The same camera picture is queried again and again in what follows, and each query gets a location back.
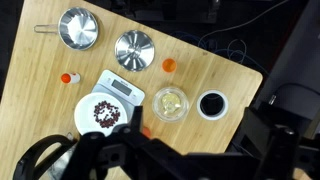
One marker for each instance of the white digital kitchen scale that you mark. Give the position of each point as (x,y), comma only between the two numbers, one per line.
(128,94)

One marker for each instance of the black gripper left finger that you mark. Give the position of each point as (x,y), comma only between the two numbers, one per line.
(126,147)

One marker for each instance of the white bottle orange cap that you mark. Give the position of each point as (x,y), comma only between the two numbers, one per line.
(70,78)

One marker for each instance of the steel pot lid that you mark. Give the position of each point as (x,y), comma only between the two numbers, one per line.
(134,50)

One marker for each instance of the tall orange plastic cup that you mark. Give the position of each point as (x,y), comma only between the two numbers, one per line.
(146,132)

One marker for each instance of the small orange plastic cup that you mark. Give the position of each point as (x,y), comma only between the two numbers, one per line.
(169,65)

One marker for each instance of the white bowl of red beans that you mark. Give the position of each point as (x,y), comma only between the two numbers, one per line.
(99,112)

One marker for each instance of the white rimmed black cup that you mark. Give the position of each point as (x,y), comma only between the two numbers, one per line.
(212,105)

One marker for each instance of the glass jar with yellow liquid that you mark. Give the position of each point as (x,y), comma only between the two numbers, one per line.
(170,104)

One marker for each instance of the steel saucepan with handle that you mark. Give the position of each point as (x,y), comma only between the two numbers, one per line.
(77,28)

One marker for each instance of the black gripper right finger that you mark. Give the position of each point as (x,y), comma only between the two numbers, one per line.
(281,148)

